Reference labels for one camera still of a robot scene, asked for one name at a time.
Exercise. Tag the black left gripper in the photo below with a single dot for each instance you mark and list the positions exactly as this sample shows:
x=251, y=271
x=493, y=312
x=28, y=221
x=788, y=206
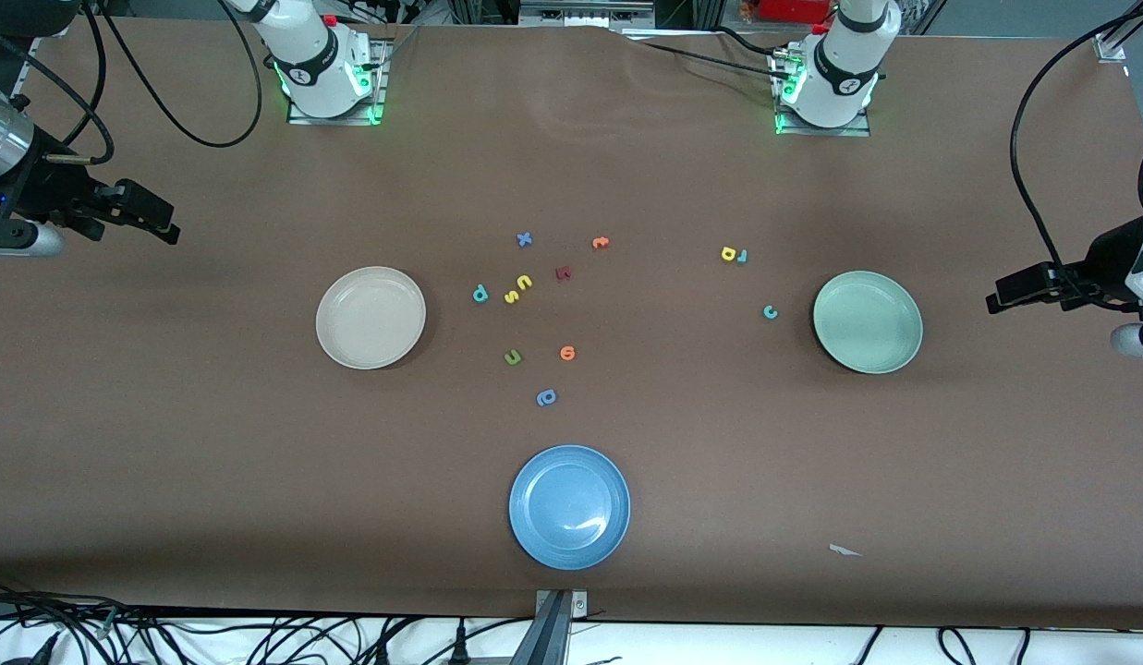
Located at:
x=1101, y=261

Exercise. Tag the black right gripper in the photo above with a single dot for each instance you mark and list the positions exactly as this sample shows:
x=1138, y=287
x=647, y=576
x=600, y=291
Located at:
x=46, y=191

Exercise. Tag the green round plate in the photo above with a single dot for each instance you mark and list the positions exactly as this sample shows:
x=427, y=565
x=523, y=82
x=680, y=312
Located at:
x=868, y=322

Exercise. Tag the brown table cover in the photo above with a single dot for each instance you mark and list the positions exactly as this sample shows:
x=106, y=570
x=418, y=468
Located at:
x=164, y=462

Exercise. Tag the beige round plate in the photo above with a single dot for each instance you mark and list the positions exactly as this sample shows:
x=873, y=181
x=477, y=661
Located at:
x=370, y=319

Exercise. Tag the white paper scrap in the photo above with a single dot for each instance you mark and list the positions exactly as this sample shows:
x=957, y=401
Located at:
x=839, y=550

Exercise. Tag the red box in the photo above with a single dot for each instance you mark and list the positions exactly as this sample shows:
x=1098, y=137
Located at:
x=793, y=9

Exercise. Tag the blue letter a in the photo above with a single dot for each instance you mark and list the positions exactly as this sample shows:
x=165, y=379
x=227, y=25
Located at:
x=546, y=398

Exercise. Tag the black plug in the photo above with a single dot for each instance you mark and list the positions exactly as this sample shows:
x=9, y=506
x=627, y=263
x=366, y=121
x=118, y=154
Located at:
x=382, y=652
x=460, y=646
x=42, y=652

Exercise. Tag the grey metal box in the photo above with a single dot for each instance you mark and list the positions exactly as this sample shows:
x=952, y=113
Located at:
x=585, y=11

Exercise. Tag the blue round plate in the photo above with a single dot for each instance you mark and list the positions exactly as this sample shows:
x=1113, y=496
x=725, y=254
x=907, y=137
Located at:
x=569, y=507

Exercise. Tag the aluminium frame profile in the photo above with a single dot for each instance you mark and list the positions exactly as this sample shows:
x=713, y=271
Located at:
x=24, y=83

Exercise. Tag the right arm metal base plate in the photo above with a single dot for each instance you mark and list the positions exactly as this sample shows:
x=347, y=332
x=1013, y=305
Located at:
x=335, y=121

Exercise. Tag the aluminium frame corner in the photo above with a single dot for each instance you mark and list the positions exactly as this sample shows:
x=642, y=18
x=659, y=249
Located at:
x=1112, y=44

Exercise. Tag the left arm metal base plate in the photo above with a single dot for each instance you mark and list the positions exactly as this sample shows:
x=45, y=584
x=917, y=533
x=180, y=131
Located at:
x=820, y=132

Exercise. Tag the aluminium profile bracket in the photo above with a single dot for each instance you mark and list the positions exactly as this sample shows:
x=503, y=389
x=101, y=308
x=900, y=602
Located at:
x=553, y=628

